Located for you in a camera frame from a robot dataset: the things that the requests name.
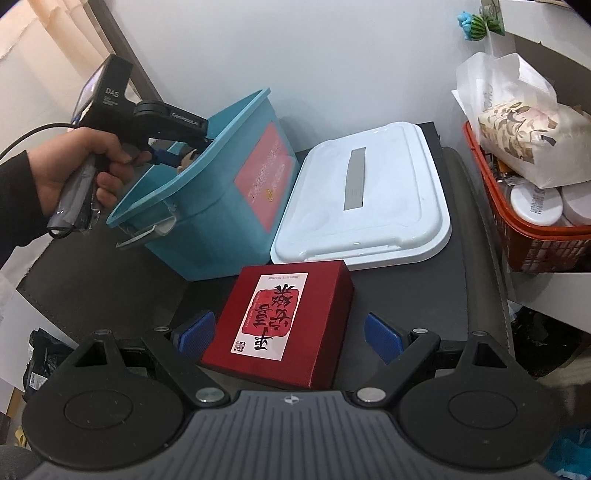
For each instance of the white jar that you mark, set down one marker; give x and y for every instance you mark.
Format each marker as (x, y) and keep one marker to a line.
(535, 205)
(577, 207)

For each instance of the floral tissue pack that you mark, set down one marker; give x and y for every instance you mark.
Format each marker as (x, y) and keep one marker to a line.
(531, 134)

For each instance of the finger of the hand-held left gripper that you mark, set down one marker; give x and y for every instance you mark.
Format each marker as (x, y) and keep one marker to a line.
(164, 157)

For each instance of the person's left forearm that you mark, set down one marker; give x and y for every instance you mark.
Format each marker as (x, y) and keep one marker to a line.
(16, 207)

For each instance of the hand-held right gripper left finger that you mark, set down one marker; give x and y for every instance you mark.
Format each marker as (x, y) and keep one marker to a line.
(196, 334)

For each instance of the beige curtain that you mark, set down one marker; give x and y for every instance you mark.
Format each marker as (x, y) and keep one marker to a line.
(60, 27)

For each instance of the red gift box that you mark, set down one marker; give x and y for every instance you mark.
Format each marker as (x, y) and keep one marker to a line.
(323, 346)

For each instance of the black desktop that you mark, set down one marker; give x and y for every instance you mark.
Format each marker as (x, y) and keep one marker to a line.
(406, 300)

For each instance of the red plastic basket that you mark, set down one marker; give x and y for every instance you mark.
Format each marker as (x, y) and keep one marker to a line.
(531, 249)

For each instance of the teal plastic storage bin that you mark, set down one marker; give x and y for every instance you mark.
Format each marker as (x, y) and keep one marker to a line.
(207, 240)

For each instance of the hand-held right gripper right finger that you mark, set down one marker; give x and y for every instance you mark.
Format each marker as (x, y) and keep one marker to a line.
(381, 337)

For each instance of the person's left hand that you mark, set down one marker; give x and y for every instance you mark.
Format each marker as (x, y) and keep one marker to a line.
(60, 170)

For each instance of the blue green small ornament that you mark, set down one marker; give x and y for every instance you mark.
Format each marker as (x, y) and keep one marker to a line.
(471, 23)

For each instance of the white plastic bag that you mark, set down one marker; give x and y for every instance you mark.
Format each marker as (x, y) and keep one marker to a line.
(498, 74)

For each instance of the grey leather chair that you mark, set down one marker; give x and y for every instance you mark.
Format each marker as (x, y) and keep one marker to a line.
(92, 286)

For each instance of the cartoon boy figure teal pajamas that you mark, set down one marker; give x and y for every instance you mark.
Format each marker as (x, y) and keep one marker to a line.
(189, 159)

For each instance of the black plastic bag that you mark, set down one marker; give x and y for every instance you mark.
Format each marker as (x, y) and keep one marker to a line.
(46, 360)

